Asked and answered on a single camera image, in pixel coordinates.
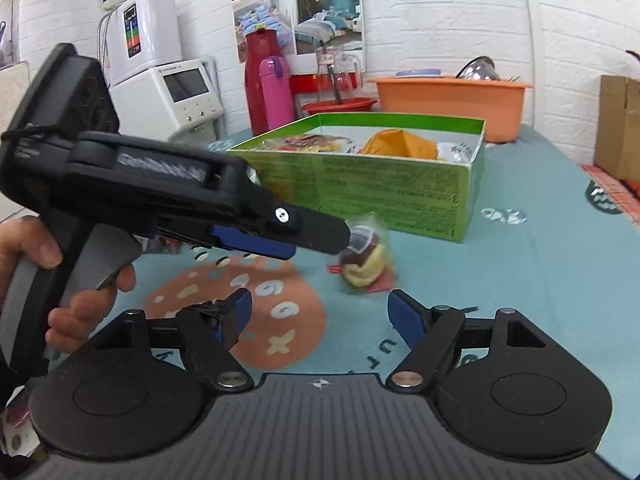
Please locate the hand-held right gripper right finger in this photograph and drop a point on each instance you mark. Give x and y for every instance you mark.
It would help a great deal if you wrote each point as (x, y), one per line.
(407, 320)

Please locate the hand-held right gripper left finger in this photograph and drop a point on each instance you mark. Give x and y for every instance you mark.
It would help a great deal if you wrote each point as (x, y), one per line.
(240, 307)

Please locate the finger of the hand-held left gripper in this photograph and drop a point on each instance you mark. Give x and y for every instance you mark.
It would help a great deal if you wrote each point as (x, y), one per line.
(320, 232)
(255, 247)

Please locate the clear roll cake packet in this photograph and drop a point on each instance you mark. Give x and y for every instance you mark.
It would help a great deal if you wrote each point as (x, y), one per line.
(362, 265)

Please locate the green cardboard box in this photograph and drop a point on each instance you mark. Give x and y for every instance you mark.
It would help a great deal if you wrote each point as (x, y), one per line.
(375, 195)

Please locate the orange snack packet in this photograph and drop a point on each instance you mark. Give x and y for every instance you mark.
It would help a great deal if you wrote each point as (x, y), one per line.
(400, 145)

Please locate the white green snack packet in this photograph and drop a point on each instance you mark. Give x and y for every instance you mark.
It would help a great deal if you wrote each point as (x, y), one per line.
(457, 152)

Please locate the person's left hand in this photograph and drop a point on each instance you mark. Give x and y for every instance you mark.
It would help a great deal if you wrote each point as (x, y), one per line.
(75, 325)

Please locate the white appliance with screen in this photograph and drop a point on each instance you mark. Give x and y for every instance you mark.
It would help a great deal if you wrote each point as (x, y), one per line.
(165, 105)

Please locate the teal printed tablecloth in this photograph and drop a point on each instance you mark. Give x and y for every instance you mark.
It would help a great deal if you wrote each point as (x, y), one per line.
(525, 285)

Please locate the red plastic basin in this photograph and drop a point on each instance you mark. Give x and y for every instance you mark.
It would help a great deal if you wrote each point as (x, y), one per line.
(340, 106)

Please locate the pink thermos bottle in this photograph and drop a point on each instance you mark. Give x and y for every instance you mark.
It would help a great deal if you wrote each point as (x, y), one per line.
(275, 100)

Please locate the glass pitcher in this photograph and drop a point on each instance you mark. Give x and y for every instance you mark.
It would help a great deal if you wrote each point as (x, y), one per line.
(340, 75)

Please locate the red thermos jug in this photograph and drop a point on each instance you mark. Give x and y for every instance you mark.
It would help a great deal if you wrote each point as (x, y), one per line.
(255, 85)

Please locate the orange plastic tub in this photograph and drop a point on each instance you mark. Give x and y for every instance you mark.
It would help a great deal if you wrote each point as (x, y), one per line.
(450, 105)

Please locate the blue lid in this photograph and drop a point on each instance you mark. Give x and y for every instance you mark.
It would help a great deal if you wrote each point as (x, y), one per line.
(417, 73)

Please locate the steel bowl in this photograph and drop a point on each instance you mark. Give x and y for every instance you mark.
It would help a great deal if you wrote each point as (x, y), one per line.
(480, 69)

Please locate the large cardboard box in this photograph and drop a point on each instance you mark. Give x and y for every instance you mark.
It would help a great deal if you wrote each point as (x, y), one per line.
(620, 125)

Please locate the white wall water purifier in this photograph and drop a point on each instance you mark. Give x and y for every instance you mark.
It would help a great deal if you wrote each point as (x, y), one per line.
(145, 35)

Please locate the wall calendar poster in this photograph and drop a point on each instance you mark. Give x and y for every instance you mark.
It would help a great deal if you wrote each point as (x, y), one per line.
(320, 15)

